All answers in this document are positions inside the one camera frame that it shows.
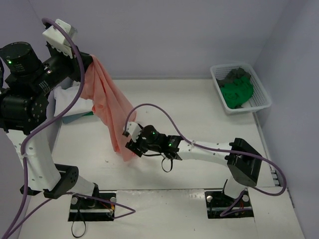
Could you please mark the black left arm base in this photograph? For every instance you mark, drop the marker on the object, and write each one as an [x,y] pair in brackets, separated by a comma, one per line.
[89,210]

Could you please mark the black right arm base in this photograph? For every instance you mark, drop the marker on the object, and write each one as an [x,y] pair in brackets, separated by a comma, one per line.
[220,206]

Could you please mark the pink t shirt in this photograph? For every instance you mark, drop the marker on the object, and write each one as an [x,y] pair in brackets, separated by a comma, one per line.
[109,104]

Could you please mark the white laundry basket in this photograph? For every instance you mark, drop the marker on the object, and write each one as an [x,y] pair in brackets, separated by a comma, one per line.
[259,100]

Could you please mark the dark green basket t shirt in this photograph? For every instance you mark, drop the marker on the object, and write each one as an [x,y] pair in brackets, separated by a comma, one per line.
[238,92]

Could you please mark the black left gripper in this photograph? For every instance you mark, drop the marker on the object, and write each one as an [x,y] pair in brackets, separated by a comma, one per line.
[81,66]

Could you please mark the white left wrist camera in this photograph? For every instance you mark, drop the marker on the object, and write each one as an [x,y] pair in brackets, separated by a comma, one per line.
[57,40]

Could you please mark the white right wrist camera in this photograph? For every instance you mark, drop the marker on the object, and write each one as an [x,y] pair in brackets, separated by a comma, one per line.
[133,130]

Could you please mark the dark grey basket t shirt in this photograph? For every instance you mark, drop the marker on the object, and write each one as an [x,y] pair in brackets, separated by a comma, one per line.
[232,76]

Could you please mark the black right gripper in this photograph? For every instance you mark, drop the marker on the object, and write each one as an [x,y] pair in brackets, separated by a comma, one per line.
[136,147]

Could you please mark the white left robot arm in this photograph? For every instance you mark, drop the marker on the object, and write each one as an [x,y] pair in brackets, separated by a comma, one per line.
[23,107]

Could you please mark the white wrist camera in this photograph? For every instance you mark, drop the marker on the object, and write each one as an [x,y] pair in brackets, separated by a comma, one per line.
[57,40]
[133,130]

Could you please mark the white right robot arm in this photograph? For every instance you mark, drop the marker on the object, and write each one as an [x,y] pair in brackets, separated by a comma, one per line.
[239,156]

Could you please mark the grey-blue t shirt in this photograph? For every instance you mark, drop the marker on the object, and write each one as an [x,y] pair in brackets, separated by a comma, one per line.
[69,119]

